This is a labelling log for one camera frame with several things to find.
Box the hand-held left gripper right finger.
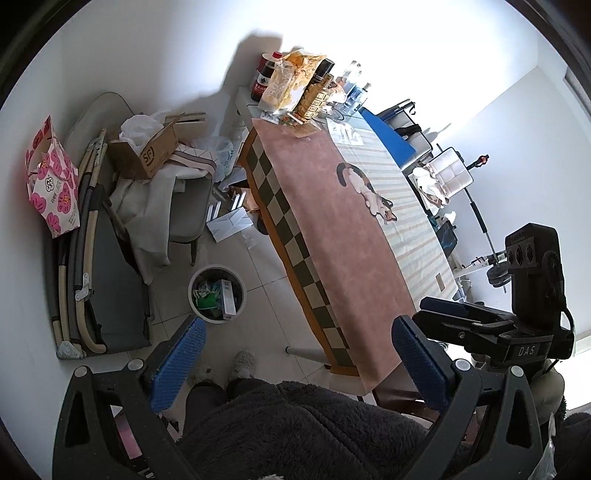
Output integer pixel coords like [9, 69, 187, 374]
[392, 316, 543, 480]

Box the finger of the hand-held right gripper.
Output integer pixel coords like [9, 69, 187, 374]
[412, 310, 511, 344]
[419, 296, 514, 326]

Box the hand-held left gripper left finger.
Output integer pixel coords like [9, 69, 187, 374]
[53, 316, 207, 480]

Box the long white paper box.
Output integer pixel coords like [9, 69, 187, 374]
[219, 279, 237, 320]

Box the white round waste bin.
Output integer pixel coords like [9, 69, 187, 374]
[188, 265, 247, 326]

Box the person's right forearm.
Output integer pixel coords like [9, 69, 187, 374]
[549, 411, 591, 480]

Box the person's right hand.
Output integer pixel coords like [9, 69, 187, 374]
[525, 364, 566, 416]

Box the dark wooden chair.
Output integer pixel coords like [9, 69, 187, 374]
[369, 383, 444, 425]

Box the blue black bag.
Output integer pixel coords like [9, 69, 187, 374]
[434, 219, 458, 259]

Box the barbell with black weights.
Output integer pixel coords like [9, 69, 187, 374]
[464, 185, 515, 291]

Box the grey folding cot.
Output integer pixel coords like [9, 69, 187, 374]
[44, 92, 153, 360]

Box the white table leg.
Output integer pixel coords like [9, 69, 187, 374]
[285, 346, 333, 365]

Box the pink striped tablecloth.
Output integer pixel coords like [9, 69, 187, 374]
[238, 117, 462, 388]

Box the dark fleece robe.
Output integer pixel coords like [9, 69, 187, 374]
[178, 378, 591, 480]

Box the flat white box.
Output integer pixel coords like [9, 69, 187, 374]
[206, 208, 254, 243]

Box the grey upholstered chair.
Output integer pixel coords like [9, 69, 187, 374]
[166, 152, 218, 267]

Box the grey chair with cloths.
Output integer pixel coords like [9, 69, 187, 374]
[110, 161, 215, 285]

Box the blue folded mat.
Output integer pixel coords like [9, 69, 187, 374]
[360, 107, 416, 169]

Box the pink striped cloth bag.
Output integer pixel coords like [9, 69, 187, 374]
[161, 143, 218, 178]

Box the brown cardboard box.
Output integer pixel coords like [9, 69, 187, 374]
[107, 113, 206, 181]

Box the pink floral paper bag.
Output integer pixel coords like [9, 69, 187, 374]
[25, 115, 81, 239]

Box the clear plastic bag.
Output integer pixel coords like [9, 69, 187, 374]
[191, 136, 236, 178]

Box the gold patterned box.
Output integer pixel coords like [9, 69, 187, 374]
[291, 76, 338, 125]

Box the white plastic bag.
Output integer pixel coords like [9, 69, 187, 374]
[119, 111, 171, 144]

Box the black cylinder bottle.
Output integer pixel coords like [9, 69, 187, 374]
[309, 58, 335, 88]

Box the yellow snack bag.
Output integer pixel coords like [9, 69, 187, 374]
[261, 48, 326, 114]

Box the dark sauce bottle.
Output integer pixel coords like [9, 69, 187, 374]
[250, 52, 283, 103]

